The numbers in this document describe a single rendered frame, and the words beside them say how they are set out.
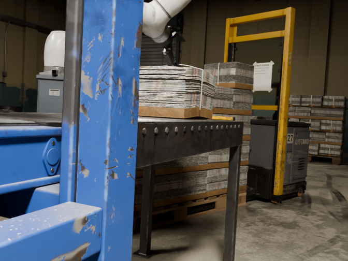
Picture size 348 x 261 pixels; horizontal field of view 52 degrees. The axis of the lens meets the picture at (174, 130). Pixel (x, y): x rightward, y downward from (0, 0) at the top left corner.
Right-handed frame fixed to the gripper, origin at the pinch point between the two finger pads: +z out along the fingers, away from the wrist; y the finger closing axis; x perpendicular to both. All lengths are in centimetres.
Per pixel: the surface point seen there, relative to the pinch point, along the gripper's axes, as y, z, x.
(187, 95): 25.1, -10.9, 13.2
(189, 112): 31.7, -7.4, 13.8
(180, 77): 19.0, -17.4, 11.6
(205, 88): 15.4, 7.8, 13.6
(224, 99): -14, 128, -17
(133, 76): 52, -110, 50
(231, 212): 73, 31, 29
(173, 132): 50, -54, 30
